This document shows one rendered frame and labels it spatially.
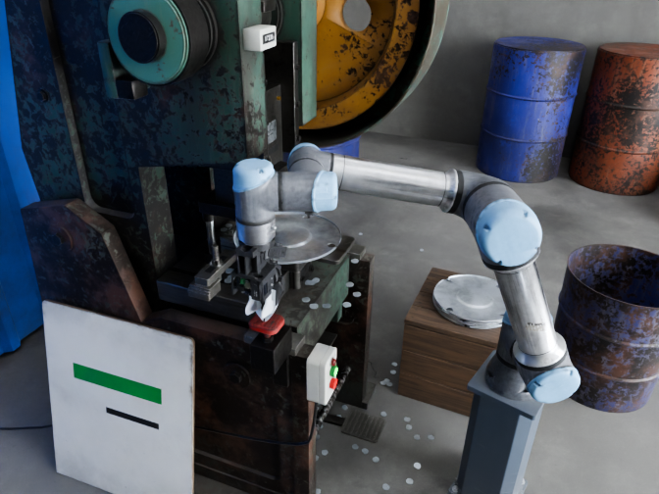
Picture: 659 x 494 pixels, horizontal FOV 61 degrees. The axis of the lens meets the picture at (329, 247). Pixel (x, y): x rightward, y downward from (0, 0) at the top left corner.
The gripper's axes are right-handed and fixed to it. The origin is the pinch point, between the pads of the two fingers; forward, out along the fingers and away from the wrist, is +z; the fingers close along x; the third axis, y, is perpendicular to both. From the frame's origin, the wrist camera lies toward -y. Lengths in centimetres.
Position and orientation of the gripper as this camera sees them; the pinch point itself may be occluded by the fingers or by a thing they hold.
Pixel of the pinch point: (266, 314)
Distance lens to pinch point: 122.2
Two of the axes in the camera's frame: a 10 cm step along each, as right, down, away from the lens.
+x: 9.3, 1.9, -3.1
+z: -0.1, 8.7, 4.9
